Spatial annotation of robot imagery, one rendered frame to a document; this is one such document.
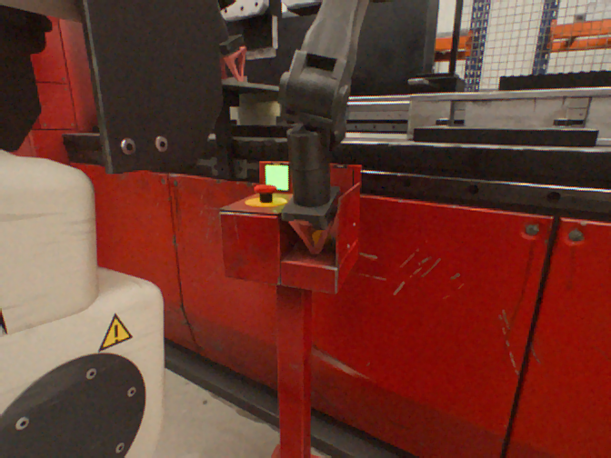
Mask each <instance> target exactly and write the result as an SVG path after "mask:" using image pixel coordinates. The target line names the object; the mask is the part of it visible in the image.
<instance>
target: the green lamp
mask: <svg viewBox="0 0 611 458"><path fill-rule="evenodd" d="M266 184H273V185H274V186H276V188H277V189H288V186H287V166H275V165H267V166H266Z"/></svg>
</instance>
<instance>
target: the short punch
mask: <svg viewBox="0 0 611 458"><path fill-rule="evenodd" d="M243 30H244V47H245V48H246V59H255V58H263V57H271V56H276V49H277V48H278V45H277V16H275V15H267V16H266V17H262V18H257V19H252V20H246V21H243Z"/></svg>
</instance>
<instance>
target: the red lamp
mask: <svg viewBox="0 0 611 458"><path fill-rule="evenodd" d="M330 186H339V187H340V194H345V193H347V192H348V190H349V189H350V188H353V180H352V169H345V168H330Z"/></svg>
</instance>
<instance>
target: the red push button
mask: <svg viewBox="0 0 611 458"><path fill-rule="evenodd" d="M276 190H277V188H276V186H274V185H273V184H259V185H257V186H256V187H255V193H256V194H259V201H260V202H261V203H271V202H273V195H272V194H274V193H276Z"/></svg>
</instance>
